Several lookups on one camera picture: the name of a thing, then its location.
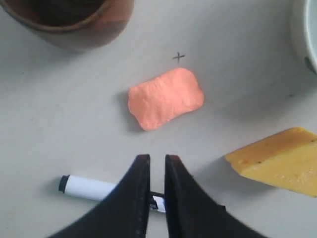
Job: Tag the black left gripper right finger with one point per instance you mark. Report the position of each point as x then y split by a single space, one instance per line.
191 213

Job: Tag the black white marker pen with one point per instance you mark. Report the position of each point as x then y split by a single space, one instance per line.
97 190

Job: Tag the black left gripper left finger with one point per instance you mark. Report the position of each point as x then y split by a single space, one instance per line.
123 213

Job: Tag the orange soft putty piece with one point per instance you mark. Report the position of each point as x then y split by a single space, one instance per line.
156 102

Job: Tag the white ceramic bowl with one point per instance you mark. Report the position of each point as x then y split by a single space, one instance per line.
303 26

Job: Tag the brown wooden cup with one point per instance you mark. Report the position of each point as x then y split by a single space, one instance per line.
77 25

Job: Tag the yellow cheese wedge toy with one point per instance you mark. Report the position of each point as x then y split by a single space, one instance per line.
286 160

